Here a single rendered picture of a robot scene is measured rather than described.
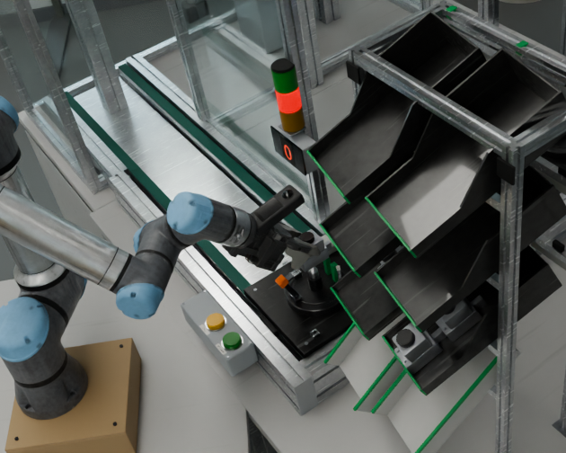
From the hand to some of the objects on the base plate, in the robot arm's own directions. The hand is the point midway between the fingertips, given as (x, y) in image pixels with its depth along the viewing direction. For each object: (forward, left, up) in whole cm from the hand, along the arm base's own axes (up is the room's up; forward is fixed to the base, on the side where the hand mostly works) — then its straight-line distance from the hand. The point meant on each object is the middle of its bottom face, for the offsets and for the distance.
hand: (310, 242), depth 180 cm
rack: (+23, -30, -26) cm, 46 cm away
